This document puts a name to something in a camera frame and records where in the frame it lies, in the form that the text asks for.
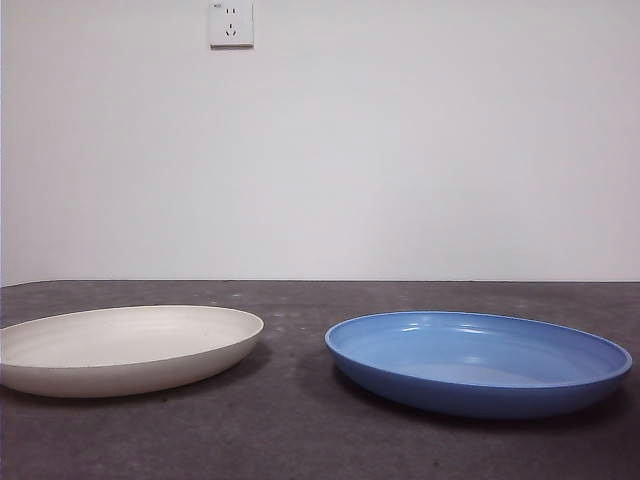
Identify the blue round plate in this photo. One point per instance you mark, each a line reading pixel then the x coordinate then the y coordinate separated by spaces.
pixel 475 385

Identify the white wall socket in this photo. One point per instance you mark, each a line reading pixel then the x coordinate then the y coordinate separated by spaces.
pixel 231 25

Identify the white round plate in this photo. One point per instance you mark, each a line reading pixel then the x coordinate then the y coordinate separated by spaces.
pixel 125 350

